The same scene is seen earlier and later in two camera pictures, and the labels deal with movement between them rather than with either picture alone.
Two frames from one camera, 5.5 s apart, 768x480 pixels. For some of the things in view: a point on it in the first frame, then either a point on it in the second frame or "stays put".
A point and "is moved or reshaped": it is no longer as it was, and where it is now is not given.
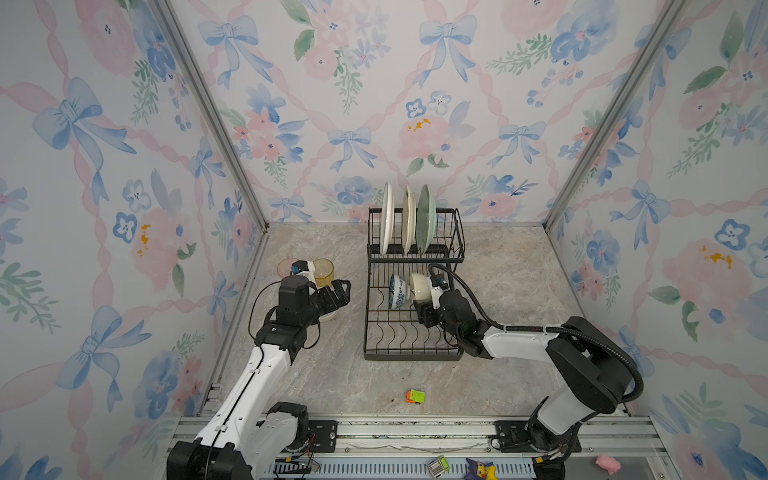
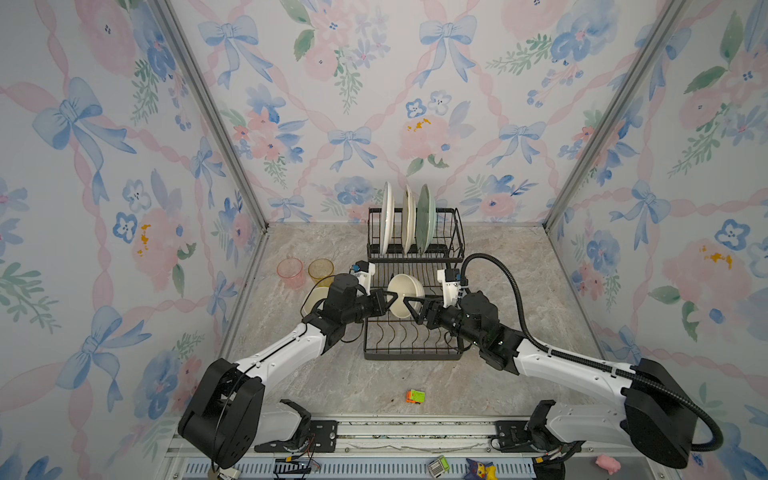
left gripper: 333,304 -> 379,307
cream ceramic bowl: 421,287 is moved or reshaped
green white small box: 439,466 stays put
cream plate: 409,221 stays put
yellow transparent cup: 324,272 stays put
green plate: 426,220 stays put
